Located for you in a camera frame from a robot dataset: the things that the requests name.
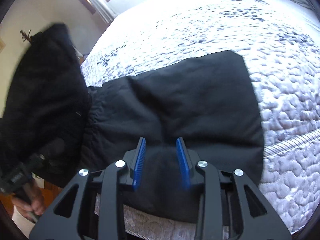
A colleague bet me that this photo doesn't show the black quilted pants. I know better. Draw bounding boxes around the black quilted pants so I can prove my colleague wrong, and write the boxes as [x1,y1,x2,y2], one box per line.
[1,24,264,223]

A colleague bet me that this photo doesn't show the grey quilted bedspread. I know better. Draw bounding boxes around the grey quilted bedspread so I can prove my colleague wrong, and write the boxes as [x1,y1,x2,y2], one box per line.
[81,0,319,239]

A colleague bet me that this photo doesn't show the wooden coat rack with clothes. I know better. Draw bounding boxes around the wooden coat rack with clothes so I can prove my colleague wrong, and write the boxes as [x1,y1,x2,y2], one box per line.
[20,30,42,44]

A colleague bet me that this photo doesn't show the white window curtain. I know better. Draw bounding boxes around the white window curtain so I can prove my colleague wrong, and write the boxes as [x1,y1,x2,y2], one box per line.
[89,0,117,24]

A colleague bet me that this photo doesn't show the person's left hand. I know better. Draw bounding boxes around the person's left hand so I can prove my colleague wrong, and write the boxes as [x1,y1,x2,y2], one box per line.
[11,179,46,220]

